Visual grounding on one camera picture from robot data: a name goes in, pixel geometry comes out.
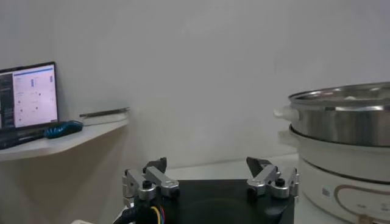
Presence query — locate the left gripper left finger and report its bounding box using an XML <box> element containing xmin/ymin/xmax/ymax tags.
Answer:
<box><xmin>121</xmin><ymin>156</ymin><xmax>181</xmax><ymax>201</ymax></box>

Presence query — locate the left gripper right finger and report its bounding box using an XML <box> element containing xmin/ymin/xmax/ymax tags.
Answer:
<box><xmin>246</xmin><ymin>156</ymin><xmax>300</xmax><ymax>200</ymax></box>

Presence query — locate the steel perforated steamer basket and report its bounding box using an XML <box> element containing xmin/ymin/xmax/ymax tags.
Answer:
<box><xmin>273</xmin><ymin>81</ymin><xmax>390</xmax><ymax>147</ymax></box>

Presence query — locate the white electric cooker pot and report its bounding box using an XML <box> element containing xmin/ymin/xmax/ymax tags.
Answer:
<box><xmin>277</xmin><ymin>126</ymin><xmax>390</xmax><ymax>224</ymax></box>

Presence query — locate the flat black box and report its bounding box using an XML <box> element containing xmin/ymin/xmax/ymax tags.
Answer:
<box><xmin>79</xmin><ymin>107</ymin><xmax>131</xmax><ymax>119</ymax></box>

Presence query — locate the white side table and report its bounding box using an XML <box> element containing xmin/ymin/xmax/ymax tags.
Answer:
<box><xmin>0</xmin><ymin>117</ymin><xmax>130</xmax><ymax>163</ymax></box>

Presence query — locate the blue computer mouse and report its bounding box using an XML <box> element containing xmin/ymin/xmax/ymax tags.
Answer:
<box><xmin>43</xmin><ymin>120</ymin><xmax>84</xmax><ymax>140</ymax></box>

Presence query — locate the open black laptop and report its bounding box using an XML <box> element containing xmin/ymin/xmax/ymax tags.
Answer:
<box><xmin>0</xmin><ymin>61</ymin><xmax>60</xmax><ymax>150</ymax></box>

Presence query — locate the coloured wire bundle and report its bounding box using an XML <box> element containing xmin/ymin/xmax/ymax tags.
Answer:
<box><xmin>151</xmin><ymin>205</ymin><xmax>167</xmax><ymax>224</ymax></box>

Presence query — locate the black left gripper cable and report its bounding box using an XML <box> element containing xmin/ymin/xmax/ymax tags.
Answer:
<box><xmin>112</xmin><ymin>197</ymin><xmax>144</xmax><ymax>224</ymax></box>

